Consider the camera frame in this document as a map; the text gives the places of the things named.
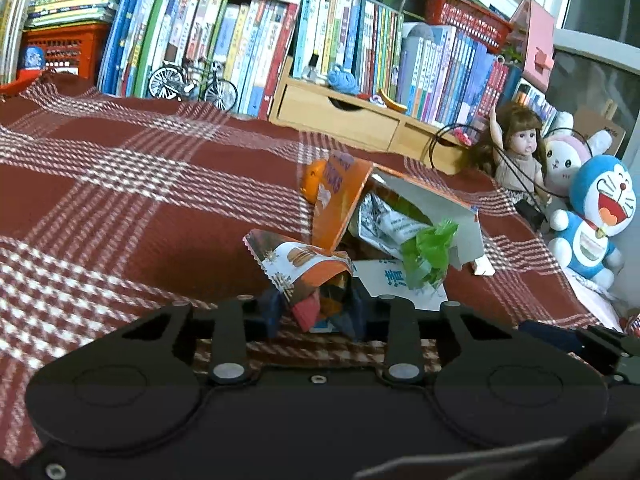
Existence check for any thin black cord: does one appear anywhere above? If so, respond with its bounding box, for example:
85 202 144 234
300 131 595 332
429 122 596 203

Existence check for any miniature bicycle model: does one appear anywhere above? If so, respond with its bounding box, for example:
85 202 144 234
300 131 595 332
147 57 239 112

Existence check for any row of thin leaning booklets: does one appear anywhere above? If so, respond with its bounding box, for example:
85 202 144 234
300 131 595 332
0 0 31 86

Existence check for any pink box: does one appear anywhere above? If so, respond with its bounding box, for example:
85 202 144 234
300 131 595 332
510 0 557 93

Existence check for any red white plaid blanket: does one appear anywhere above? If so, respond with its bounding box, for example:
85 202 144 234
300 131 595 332
0 71 601 468

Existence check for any red plastic basket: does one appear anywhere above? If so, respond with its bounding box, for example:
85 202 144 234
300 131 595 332
425 0 513 56

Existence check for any orange snack box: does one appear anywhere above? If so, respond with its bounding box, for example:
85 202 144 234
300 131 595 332
299 152 496 277

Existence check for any red plastic crate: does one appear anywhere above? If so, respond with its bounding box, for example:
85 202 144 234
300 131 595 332
20 22 112 81

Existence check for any green wrapper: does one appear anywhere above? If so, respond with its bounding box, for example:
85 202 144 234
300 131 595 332
400 219 459 291

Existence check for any wooden drawer organizer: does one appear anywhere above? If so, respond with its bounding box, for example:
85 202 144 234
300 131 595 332
268 55 481 176

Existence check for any black white patterned wrapper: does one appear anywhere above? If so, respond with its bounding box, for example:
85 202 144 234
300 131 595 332
357 194 393 241

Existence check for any blue round tin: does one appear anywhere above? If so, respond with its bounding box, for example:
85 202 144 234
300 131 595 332
19 46 47 72

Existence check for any white paper card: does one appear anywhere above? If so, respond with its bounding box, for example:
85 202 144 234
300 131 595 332
356 258 448 311

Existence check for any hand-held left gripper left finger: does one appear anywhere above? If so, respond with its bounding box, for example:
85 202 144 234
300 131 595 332
107 294 283 386

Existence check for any white pink plush bunny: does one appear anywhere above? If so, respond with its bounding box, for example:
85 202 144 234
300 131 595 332
540 110 616 201

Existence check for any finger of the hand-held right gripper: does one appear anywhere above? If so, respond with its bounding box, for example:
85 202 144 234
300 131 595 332
517 319 640 387

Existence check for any brown-haired doll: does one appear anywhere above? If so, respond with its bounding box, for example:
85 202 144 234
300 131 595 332
467 100 553 233

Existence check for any blue cat plush toy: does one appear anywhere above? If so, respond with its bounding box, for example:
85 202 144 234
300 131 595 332
547 155 636 291

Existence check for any orange curved wooden piece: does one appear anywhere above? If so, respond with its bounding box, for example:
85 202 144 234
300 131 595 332
377 88 408 113

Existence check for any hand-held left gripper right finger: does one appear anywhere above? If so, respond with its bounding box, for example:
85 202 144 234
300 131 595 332
342 285 521 386

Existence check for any orange burger print wrapper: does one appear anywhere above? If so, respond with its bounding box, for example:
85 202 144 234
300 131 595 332
243 228 356 333

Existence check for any blue yarn ball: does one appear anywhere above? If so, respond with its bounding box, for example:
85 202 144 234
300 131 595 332
326 65 361 95

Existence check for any small glass bottle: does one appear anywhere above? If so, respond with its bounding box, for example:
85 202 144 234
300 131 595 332
301 52 323 82

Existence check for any white printed wrapper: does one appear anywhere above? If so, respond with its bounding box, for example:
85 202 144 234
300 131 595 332
377 210 426 248

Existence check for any white sheet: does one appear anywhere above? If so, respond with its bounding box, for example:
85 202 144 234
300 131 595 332
562 267 631 316

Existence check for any red plastic tray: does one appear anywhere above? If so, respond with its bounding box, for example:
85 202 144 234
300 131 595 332
0 77 31 98

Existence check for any brown cardboard box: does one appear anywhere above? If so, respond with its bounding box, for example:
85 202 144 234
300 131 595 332
572 105 626 161

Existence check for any row of upright books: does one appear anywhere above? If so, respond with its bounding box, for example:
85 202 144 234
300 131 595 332
97 0 558 131

